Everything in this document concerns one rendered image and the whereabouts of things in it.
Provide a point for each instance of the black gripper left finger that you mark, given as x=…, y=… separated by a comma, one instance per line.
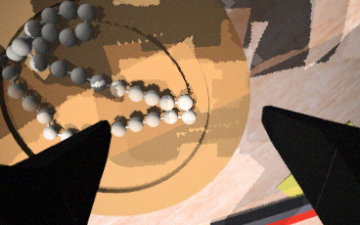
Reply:
x=57, y=186

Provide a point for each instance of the tan round board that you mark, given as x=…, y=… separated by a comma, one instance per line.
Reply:
x=175, y=47

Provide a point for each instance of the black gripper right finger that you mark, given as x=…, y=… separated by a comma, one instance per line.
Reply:
x=324, y=159

